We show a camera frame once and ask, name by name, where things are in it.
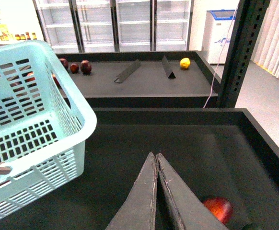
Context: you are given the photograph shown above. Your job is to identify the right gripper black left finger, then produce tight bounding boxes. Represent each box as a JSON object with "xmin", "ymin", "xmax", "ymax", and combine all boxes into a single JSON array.
[{"xmin": 106, "ymin": 152, "xmax": 158, "ymax": 230}]

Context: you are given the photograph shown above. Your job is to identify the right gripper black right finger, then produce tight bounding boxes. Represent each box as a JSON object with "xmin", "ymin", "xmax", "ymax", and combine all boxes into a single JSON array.
[{"xmin": 156, "ymin": 153, "xmax": 227, "ymax": 230}]

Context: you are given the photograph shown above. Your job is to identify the light blue plastic basket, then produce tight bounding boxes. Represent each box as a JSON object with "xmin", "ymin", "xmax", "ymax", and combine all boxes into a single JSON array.
[{"xmin": 0, "ymin": 40, "xmax": 97, "ymax": 220}]

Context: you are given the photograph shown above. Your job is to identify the dark red apple front left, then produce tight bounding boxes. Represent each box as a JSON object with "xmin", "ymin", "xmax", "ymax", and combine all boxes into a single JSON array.
[{"xmin": 10, "ymin": 81, "xmax": 22, "ymax": 87}]

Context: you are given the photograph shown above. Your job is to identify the red apple far tray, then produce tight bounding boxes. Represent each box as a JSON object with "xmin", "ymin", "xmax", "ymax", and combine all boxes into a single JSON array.
[{"xmin": 52, "ymin": 74, "xmax": 60, "ymax": 88}]

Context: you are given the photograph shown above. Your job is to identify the dark red apple back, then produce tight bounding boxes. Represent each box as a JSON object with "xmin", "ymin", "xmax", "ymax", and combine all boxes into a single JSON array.
[{"xmin": 59, "ymin": 58, "xmax": 69, "ymax": 70}]

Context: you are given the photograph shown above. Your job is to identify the small dark red apple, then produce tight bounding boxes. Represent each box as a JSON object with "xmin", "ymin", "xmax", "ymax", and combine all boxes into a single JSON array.
[{"xmin": 70, "ymin": 63, "xmax": 80, "ymax": 74}]

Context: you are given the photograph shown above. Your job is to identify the dark red apple right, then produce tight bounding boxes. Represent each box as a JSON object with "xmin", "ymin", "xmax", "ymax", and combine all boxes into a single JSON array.
[{"xmin": 80, "ymin": 60, "xmax": 92, "ymax": 74}]

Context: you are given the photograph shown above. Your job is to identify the red yellow mango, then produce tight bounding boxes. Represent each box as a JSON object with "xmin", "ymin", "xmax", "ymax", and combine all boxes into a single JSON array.
[{"xmin": 202, "ymin": 197, "xmax": 233, "ymax": 225}]

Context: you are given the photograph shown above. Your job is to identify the dark green avocado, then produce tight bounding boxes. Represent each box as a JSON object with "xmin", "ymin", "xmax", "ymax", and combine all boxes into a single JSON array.
[{"xmin": 242, "ymin": 223, "xmax": 261, "ymax": 230}]

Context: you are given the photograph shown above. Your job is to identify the near black display tray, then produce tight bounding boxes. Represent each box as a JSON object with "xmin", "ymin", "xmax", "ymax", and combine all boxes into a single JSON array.
[{"xmin": 0, "ymin": 108, "xmax": 279, "ymax": 230}]

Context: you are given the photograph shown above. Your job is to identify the black display tray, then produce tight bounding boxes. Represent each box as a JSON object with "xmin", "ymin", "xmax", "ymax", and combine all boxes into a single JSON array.
[
  {"xmin": 58, "ymin": 51, "xmax": 221, "ymax": 108},
  {"xmin": 0, "ymin": 108, "xmax": 279, "ymax": 230}
]

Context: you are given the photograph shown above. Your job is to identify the orange tomato fruit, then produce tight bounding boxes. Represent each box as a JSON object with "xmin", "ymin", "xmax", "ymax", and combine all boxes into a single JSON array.
[{"xmin": 25, "ymin": 72, "xmax": 35, "ymax": 83}]

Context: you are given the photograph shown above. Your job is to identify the far black display tray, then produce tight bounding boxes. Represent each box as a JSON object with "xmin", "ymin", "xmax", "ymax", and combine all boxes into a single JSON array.
[{"xmin": 58, "ymin": 51, "xmax": 221, "ymax": 108}]

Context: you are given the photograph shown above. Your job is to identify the black triangular divider right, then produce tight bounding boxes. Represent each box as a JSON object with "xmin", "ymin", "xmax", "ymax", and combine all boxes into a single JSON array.
[{"xmin": 162, "ymin": 56, "xmax": 176, "ymax": 79}]

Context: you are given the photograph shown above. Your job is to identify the white grocery shelf with bottles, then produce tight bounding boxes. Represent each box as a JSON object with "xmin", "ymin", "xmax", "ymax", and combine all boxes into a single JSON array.
[{"xmin": 0, "ymin": 0, "xmax": 44, "ymax": 46}]

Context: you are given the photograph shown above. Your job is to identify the black divider strip left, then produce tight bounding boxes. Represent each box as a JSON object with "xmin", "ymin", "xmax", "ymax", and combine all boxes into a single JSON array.
[{"xmin": 114, "ymin": 59, "xmax": 141, "ymax": 84}]

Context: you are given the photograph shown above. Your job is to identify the yellow lemon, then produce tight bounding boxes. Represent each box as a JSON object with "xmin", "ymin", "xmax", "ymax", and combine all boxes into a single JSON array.
[{"xmin": 180, "ymin": 57, "xmax": 191, "ymax": 70}]

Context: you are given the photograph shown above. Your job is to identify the glass door refrigerators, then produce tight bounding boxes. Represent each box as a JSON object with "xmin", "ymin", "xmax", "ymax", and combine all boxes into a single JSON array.
[{"xmin": 33, "ymin": 0, "xmax": 194, "ymax": 54}]

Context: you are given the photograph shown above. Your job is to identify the white vertical blinds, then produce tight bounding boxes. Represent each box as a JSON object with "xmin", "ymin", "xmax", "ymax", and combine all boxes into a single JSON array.
[{"xmin": 252, "ymin": 0, "xmax": 279, "ymax": 79}]

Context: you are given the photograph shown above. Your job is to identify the white chest freezer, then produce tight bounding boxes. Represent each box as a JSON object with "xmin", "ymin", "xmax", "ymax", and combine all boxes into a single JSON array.
[{"xmin": 202, "ymin": 10, "xmax": 235, "ymax": 64}]

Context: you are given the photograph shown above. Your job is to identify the dark metal shelf post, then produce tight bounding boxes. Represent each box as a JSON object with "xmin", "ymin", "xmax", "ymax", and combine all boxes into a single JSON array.
[{"xmin": 216, "ymin": 0, "xmax": 270, "ymax": 108}]

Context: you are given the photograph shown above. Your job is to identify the pink cable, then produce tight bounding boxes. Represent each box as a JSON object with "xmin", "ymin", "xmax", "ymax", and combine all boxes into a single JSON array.
[{"xmin": 203, "ymin": 4, "xmax": 238, "ymax": 108}]

